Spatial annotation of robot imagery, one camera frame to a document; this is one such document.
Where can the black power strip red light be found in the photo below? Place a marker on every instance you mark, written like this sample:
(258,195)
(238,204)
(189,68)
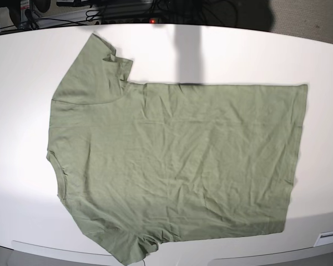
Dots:
(154,20)

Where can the green T-shirt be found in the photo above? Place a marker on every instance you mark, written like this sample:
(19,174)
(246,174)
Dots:
(138,165)

